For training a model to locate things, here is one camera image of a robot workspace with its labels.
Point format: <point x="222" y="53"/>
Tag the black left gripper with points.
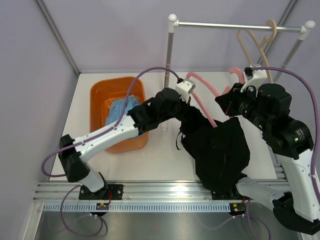
<point x="186" y="108"/>

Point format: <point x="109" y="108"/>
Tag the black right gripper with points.
<point x="228" y="101"/>

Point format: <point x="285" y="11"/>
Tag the pink plastic hanger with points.
<point x="233" y="70"/>

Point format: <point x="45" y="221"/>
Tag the black shorts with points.
<point x="220" y="153"/>

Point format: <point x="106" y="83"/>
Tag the light blue shorts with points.
<point x="117" y="107"/>

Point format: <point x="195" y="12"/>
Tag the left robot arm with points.
<point x="74" y="153"/>

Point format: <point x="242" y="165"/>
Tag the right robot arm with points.
<point x="291" y="141"/>

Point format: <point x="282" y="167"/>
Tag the orange plastic laundry basket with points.
<point x="102" y="95"/>

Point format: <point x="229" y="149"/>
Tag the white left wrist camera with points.
<point x="184" y="87"/>

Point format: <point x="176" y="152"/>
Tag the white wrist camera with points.
<point x="255" y="77"/>
<point x="184" y="87"/>

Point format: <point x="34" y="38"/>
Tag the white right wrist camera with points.
<point x="255" y="77"/>

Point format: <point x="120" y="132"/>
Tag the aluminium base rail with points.
<point x="132" y="191"/>

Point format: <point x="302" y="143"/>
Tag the aluminium frame post left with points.
<point x="57" y="35"/>

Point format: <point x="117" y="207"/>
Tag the aluminium frame post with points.
<point x="57" y="35"/>
<point x="283" y="20"/>

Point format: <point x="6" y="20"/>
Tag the aluminium frame post right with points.
<point x="283" y="20"/>

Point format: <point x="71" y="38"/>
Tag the white slotted cable duct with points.
<point x="136" y="207"/>

